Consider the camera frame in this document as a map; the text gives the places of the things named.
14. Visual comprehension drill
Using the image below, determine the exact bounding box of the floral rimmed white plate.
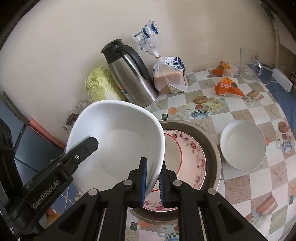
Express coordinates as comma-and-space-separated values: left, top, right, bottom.
142, 129, 207, 212

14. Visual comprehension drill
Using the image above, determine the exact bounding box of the far orange snack packet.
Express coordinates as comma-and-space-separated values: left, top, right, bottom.
208, 61, 239, 78

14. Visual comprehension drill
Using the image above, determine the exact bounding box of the round metal tray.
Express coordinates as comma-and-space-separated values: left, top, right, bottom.
128, 120, 222, 225

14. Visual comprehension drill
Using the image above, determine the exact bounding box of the upturned drinking glass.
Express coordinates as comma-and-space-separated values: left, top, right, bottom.
75, 99, 91, 113

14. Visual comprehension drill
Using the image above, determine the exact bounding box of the clear glass mug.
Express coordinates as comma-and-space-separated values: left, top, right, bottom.
239, 47, 263, 80

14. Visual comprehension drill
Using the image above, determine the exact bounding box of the white rectangular device box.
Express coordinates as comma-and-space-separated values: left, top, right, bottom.
272, 68, 293, 93

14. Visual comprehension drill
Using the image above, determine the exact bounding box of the small white bowl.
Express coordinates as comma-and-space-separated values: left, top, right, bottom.
66, 100, 165, 195

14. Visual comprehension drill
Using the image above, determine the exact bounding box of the glass teapot brown handle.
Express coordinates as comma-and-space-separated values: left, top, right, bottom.
63, 109, 79, 133

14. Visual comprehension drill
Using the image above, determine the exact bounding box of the blue cabinet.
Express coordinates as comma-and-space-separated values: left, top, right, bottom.
1, 92, 64, 184

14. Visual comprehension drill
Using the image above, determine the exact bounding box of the orange snack packet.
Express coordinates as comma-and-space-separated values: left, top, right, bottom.
212, 77, 244, 96
208, 61, 239, 78

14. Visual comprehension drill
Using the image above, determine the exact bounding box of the strawberry pattern red-rimmed bowl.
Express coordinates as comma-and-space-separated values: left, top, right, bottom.
151, 133, 183, 193

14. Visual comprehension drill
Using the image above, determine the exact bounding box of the bagged sliced bread loaf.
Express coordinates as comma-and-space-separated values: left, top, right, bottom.
133, 21, 188, 94

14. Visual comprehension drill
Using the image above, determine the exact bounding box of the near orange snack packet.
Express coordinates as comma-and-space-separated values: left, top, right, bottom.
212, 77, 244, 96

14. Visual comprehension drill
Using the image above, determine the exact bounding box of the napa cabbage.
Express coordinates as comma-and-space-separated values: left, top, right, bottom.
85, 66, 125, 103

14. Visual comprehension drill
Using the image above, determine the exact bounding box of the large white bowl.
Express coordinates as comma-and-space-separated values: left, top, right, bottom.
220, 120, 266, 172

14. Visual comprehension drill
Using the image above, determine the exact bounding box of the stainless steel thermos jug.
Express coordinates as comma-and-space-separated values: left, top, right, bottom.
101, 39, 159, 108

